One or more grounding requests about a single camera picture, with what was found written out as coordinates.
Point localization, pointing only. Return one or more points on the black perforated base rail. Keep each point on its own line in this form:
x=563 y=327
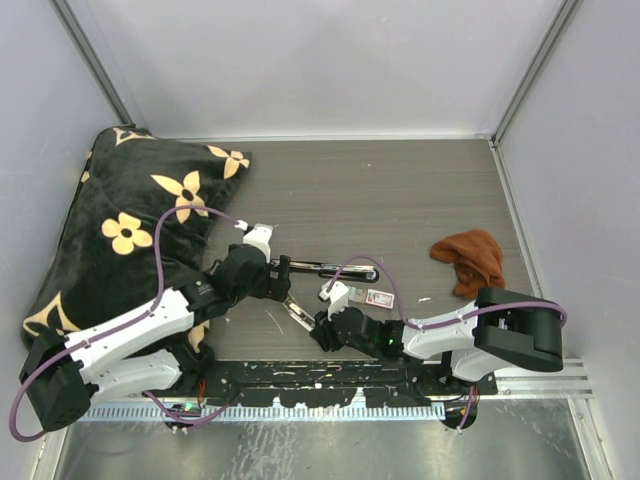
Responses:
x=321 y=384

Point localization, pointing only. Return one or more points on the black stapler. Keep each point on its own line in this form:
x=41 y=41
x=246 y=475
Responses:
x=357 y=273

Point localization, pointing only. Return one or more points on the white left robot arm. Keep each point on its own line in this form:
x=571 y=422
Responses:
x=65 y=375

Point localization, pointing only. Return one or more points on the red white staple box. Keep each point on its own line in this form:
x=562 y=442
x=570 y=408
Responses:
x=372 y=297

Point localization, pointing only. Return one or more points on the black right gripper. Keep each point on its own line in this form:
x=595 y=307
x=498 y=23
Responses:
x=324 y=330

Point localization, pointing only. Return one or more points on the orange brown cloth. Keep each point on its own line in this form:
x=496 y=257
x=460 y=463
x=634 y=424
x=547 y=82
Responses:
x=476 y=258

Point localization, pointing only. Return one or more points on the black floral cushion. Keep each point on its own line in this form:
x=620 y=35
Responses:
x=136 y=191

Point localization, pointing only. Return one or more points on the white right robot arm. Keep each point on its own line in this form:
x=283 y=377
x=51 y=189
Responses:
x=498 y=329

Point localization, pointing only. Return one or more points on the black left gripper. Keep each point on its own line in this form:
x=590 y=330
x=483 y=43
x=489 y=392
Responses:
x=273 y=287

